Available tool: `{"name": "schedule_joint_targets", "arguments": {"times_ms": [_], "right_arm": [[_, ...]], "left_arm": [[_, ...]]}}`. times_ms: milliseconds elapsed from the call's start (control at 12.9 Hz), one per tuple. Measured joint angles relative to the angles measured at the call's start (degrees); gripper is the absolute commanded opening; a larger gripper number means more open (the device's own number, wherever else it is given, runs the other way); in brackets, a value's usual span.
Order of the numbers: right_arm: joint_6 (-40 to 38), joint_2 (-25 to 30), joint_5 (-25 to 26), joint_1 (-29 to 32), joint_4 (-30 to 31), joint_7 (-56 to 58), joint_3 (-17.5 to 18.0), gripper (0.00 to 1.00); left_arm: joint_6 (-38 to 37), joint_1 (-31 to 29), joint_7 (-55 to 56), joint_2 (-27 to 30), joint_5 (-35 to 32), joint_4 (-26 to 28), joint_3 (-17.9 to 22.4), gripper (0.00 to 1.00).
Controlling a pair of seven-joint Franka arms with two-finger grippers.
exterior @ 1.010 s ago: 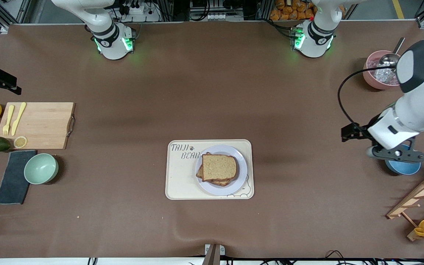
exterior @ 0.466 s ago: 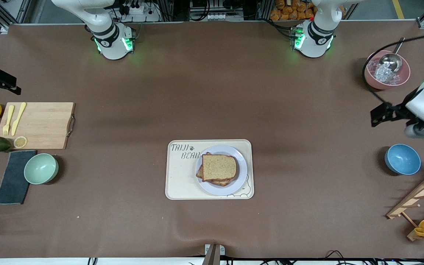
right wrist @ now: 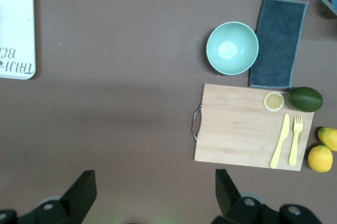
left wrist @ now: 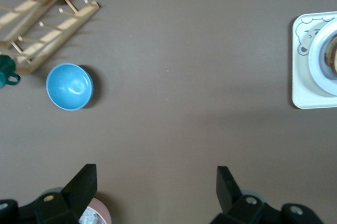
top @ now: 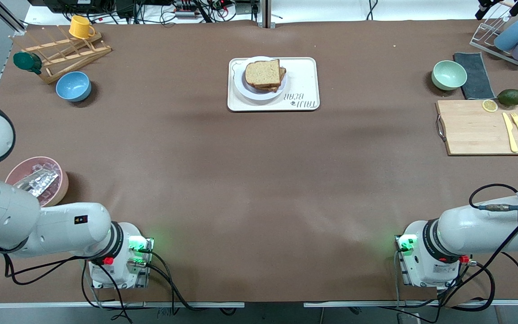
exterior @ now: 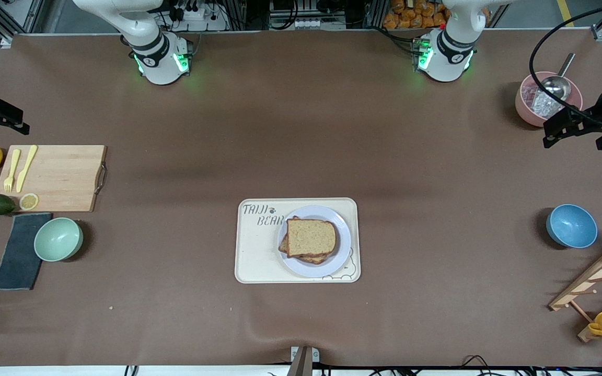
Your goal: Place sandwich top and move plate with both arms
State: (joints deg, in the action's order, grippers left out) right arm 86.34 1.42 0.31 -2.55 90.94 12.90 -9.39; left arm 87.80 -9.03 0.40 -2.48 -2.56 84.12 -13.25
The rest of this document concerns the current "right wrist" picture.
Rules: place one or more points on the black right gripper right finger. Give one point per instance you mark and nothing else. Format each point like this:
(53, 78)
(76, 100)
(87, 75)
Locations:
(250, 213)

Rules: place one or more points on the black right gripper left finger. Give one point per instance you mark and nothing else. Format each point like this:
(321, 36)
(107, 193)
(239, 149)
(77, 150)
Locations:
(60, 211)

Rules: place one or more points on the yellow plastic knife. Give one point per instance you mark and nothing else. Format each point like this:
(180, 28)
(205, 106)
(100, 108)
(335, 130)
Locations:
(280, 140)

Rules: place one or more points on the yellow plastic fork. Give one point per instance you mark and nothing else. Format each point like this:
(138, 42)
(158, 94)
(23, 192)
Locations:
(295, 142)

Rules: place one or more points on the wooden cutting board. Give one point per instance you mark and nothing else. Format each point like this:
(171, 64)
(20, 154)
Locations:
(237, 129)

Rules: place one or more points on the round yellow lemon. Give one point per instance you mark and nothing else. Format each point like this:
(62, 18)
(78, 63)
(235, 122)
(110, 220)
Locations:
(320, 158)

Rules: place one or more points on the elongated yellow lemon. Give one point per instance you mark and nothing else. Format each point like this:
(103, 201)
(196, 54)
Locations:
(329, 138)

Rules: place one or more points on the lemon slice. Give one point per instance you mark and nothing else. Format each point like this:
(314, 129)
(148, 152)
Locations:
(274, 101)

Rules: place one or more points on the green avocado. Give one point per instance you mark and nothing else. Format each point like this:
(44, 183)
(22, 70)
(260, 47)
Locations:
(305, 100)

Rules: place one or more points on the mint green bowl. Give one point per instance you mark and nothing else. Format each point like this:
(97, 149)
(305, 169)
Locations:
(231, 48)

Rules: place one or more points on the dark grey cloth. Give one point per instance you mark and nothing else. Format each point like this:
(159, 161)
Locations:
(277, 42)

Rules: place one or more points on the cream tray with bear print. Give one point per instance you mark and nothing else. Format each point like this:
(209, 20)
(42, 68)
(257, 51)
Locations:
(15, 24)

